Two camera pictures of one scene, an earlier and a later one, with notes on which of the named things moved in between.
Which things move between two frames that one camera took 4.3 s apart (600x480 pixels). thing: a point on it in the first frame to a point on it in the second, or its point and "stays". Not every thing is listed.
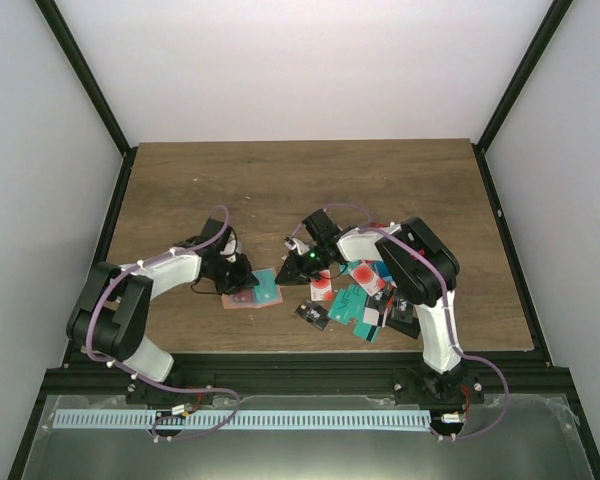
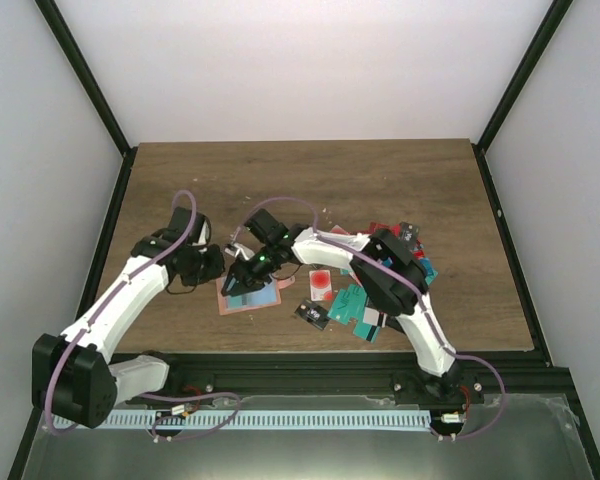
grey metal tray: [533, 436] stays
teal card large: [349, 304] stays
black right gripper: [296, 274] to [248, 278]
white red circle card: [321, 288] stays
